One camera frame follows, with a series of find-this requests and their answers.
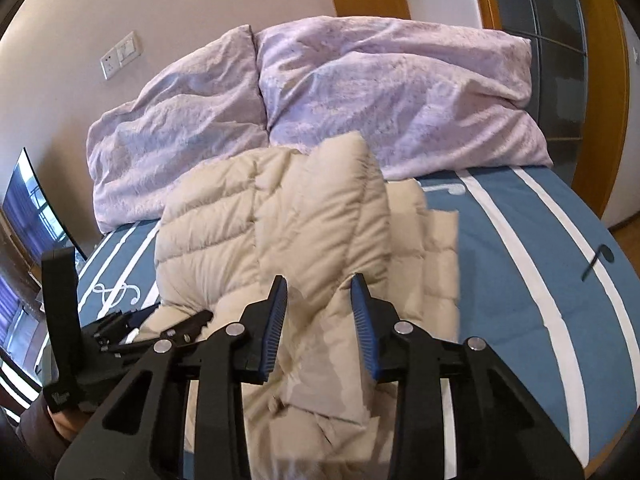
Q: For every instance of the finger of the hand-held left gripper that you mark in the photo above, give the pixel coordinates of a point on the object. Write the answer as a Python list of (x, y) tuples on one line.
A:
[(187, 329), (117, 326)]

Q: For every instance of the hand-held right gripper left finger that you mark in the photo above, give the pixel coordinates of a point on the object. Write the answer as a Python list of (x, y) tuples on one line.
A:
[(274, 330)]

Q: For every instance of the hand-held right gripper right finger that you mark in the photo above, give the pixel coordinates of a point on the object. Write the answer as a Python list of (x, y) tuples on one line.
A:
[(364, 330)]

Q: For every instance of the cream puffer jacket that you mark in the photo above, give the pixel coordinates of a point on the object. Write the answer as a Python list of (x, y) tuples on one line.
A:
[(310, 220)]

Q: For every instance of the person's left forearm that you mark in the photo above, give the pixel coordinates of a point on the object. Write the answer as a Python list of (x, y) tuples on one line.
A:
[(40, 427)]

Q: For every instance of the bed with blue striped sheet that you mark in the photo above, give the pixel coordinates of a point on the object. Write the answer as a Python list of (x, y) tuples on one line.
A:
[(500, 310)]

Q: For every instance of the lilac floral pillow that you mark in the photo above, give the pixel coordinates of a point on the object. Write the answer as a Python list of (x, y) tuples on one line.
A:
[(390, 90), (175, 135)]

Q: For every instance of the dark glass door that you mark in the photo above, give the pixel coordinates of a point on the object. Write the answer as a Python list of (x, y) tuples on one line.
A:
[(545, 50)]

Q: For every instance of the mirror with wooden frame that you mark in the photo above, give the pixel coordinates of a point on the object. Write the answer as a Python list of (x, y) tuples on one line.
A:
[(40, 210)]

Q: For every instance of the white wall socket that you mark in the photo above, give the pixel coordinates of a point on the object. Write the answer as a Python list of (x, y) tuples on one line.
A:
[(110, 66)]

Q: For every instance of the white wall switch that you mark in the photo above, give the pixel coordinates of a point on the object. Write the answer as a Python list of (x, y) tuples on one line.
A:
[(129, 47)]

